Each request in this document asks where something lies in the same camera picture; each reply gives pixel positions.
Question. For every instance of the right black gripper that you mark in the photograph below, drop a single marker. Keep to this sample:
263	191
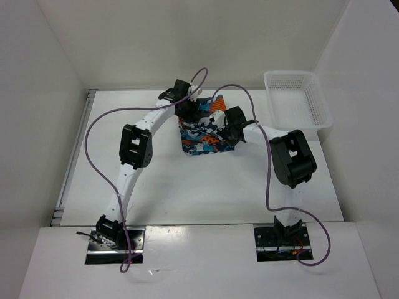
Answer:
231	142

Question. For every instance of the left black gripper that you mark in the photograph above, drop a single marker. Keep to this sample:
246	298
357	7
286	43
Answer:
189	115

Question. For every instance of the colourful patterned shorts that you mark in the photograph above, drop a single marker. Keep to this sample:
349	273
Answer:
201	137

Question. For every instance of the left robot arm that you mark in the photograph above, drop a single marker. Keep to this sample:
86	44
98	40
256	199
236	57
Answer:
136	152

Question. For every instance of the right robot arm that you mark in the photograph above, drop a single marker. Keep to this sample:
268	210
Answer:
288	155

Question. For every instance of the white plastic basket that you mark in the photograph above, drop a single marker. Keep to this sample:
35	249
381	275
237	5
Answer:
296	100

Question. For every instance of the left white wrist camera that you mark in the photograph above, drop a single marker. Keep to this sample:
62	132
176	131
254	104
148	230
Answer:
194	92

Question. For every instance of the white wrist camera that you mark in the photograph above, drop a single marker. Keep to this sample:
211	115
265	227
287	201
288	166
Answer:
218	119
194	92

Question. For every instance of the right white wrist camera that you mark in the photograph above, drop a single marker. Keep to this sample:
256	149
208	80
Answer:
218	119

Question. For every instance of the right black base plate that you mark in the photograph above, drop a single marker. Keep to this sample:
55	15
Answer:
270	249

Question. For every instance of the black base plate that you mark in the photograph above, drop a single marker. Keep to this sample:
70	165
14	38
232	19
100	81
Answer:
100	251
270	249

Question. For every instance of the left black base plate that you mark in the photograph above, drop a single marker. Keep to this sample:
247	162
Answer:
100	251

